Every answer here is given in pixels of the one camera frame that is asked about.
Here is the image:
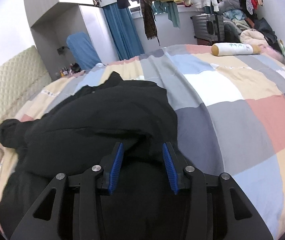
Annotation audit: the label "blue curtain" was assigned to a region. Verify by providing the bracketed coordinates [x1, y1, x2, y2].
[102, 3, 145, 61]

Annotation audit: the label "teal hanging garment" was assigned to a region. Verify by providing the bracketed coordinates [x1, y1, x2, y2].
[153, 0, 181, 29]

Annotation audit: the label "checkered bed sheet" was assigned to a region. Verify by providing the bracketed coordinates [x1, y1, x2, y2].
[0, 44, 285, 240]

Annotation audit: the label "white cylindrical bolster pillow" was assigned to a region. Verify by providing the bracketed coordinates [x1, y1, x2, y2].
[211, 42, 261, 57]

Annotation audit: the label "white wardrobe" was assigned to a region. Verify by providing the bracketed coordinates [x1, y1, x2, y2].
[22, 0, 123, 80]

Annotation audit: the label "small items on nightstand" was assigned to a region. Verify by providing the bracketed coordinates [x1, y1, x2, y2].
[55, 63, 81, 78]

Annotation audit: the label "cream quilted headboard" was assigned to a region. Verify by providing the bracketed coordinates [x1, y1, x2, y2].
[0, 45, 53, 153]

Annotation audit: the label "brown plaid scarf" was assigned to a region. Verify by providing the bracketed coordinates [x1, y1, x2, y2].
[132, 0, 161, 46]

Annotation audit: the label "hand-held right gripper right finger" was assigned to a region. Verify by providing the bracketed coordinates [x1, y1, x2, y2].
[162, 141, 274, 240]

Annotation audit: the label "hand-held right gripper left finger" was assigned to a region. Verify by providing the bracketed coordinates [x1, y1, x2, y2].
[9, 142, 124, 240]

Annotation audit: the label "pile of clothes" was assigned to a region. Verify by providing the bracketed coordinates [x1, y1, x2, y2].
[221, 0, 285, 68]

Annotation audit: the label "black jacket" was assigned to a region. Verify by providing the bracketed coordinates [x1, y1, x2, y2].
[0, 71, 188, 240]

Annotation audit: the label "grey hard-shell suitcase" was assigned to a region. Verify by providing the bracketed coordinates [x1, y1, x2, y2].
[191, 13, 225, 43]

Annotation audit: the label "blue covered chair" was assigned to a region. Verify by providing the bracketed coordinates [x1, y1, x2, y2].
[66, 32, 102, 71]

